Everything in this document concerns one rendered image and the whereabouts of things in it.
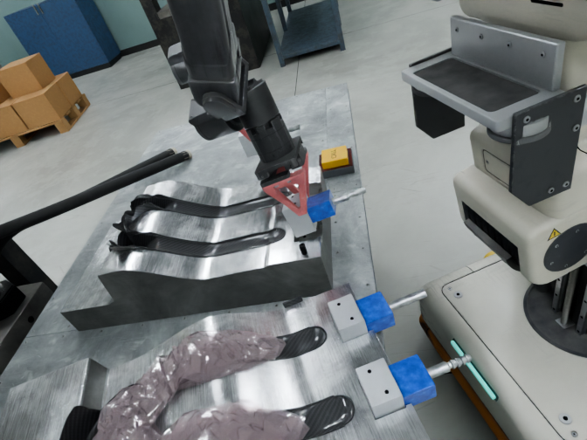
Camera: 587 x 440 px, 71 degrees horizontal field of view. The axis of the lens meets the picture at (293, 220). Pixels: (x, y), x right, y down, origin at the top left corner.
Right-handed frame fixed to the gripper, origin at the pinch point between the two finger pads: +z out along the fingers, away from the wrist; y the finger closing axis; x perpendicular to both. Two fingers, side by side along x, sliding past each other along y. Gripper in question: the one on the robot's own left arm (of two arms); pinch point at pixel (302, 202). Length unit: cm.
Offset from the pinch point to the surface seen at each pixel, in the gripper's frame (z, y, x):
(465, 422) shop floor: 94, -21, 9
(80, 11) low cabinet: -153, -588, -342
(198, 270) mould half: 3.1, 4.8, -20.1
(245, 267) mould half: 4.7, 6.1, -11.6
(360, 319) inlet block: 10.1, 18.6, 5.3
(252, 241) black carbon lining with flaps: 4.0, -0.7, -11.5
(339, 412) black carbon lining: 14.5, 28.0, 0.7
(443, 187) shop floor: 77, -134, 32
